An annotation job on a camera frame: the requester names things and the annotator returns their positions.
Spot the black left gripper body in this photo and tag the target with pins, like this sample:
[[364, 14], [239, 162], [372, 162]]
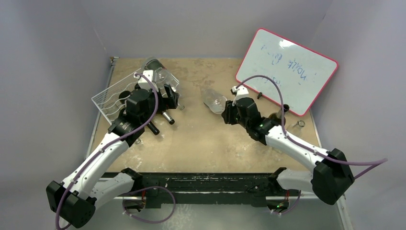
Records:
[[165, 103]]

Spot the dark wine bottle foil neck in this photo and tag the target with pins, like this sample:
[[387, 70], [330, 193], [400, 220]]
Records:
[[279, 116]]

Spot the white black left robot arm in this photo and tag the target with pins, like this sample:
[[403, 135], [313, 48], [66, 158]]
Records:
[[76, 198]]

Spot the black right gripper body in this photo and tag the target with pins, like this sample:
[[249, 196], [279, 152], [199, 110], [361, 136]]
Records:
[[230, 110]]

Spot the clear glass bottle lying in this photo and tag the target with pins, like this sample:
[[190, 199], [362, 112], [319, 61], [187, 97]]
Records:
[[296, 128]]

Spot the dark green wine bottle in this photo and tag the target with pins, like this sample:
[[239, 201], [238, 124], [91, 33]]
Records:
[[138, 105]]

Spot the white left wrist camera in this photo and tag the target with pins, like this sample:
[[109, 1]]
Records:
[[146, 79]]

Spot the pink framed whiteboard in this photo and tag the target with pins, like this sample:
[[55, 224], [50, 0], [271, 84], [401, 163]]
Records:
[[284, 71]]

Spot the white wire wine rack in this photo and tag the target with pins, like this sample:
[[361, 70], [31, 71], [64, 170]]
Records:
[[108, 100]]

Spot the olive wine bottle beige label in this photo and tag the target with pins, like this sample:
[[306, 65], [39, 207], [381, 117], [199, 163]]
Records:
[[168, 117]]

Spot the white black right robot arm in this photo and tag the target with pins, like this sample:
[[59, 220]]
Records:
[[329, 174]]

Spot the tall clear bottle silver cap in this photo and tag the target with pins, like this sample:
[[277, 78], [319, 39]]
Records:
[[162, 75]]

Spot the round clear bottle silver cap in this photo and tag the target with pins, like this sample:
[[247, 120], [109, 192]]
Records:
[[214, 100]]

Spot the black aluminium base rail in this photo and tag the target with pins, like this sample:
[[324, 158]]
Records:
[[156, 188]]

